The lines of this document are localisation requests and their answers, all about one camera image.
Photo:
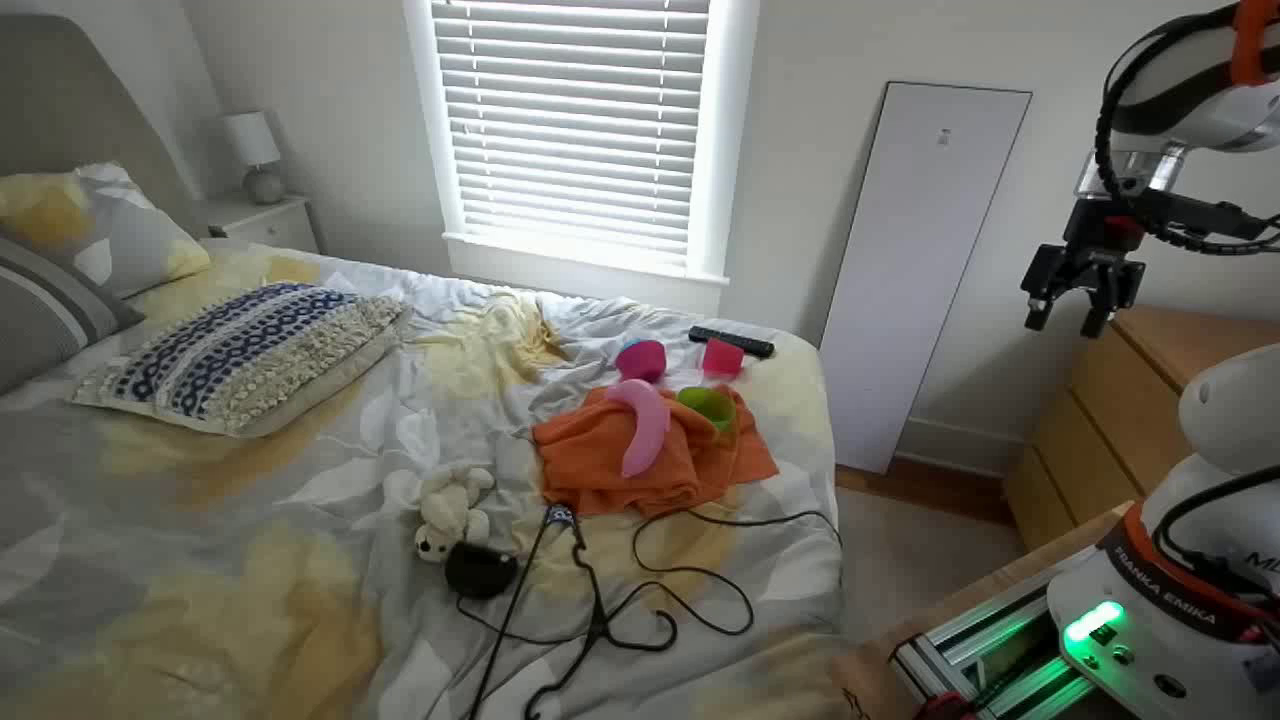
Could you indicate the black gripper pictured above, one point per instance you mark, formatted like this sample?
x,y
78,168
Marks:
x,y
1099,243

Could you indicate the pink plastic cup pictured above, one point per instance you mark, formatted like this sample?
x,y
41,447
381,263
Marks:
x,y
726,361

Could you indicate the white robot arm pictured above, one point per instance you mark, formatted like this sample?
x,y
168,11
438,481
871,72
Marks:
x,y
1232,413

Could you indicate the green plastic cup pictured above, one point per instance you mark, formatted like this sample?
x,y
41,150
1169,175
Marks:
x,y
709,406

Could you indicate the magenta plastic cup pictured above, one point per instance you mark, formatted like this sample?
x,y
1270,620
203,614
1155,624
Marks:
x,y
641,361

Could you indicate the orange blanket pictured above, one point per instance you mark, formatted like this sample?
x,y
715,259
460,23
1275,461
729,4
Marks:
x,y
582,461

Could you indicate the wooden dresser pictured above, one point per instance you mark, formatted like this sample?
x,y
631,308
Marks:
x,y
1113,413

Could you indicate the white flat board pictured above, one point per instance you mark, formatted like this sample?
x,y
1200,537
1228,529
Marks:
x,y
922,264

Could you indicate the black tv remote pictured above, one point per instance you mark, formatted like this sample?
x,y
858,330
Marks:
x,y
729,341

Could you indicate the pink curved plastic toy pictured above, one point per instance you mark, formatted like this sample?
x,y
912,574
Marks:
x,y
651,424

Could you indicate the white window blinds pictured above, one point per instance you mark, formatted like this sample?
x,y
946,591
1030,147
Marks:
x,y
574,120

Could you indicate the black round device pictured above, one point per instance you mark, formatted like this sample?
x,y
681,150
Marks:
x,y
480,570

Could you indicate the white stuffed toy animal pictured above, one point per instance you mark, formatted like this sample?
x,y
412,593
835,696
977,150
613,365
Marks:
x,y
447,512

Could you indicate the white nightstand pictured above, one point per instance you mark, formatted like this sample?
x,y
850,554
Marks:
x,y
266,226

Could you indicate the blue white patterned pillow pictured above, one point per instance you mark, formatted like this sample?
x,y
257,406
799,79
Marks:
x,y
241,357

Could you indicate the white yellow grey floral duvet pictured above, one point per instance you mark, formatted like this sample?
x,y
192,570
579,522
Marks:
x,y
266,532

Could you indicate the white table lamp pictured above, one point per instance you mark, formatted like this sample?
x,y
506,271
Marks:
x,y
250,140

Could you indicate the yellow white floral pillow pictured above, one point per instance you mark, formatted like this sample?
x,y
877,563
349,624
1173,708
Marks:
x,y
126,233

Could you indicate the grey striped pillow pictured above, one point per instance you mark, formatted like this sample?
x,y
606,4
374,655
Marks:
x,y
45,313

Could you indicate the grey upholstered headboard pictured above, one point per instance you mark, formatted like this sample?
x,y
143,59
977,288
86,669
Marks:
x,y
63,101

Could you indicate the aluminium rail frame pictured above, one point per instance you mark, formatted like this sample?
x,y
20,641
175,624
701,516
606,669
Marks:
x,y
993,661

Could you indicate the white window frame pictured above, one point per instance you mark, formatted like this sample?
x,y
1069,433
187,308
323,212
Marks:
x,y
729,134

